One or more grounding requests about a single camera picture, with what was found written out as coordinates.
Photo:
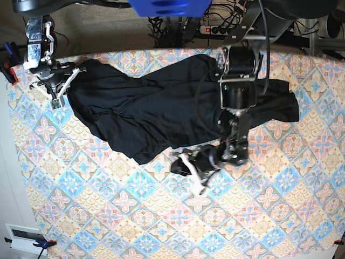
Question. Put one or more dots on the patterned tablecloth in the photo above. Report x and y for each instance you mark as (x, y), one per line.
(288, 200)

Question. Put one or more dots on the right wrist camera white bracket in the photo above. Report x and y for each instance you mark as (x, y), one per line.
(56, 100)

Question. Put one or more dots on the white power strip red switch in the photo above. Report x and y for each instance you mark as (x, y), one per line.
(215, 30)

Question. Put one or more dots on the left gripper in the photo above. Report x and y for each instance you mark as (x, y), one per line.
(205, 159)

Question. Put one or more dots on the blue table clamp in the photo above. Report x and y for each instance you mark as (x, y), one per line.
(12, 60)

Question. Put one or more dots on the black orange bottom clamp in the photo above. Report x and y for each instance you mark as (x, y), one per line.
(40, 244)

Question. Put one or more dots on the black t-shirt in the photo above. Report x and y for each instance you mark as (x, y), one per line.
(176, 106)

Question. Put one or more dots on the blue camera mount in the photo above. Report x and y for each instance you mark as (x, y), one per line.
(170, 8)

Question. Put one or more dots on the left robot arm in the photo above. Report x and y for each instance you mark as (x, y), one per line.
(239, 63)

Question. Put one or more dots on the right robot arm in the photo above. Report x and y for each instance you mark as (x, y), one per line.
(42, 43)

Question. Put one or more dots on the white wall outlet box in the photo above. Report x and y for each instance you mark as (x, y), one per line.
(23, 238)

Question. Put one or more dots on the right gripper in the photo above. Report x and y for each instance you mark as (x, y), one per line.
(53, 75)

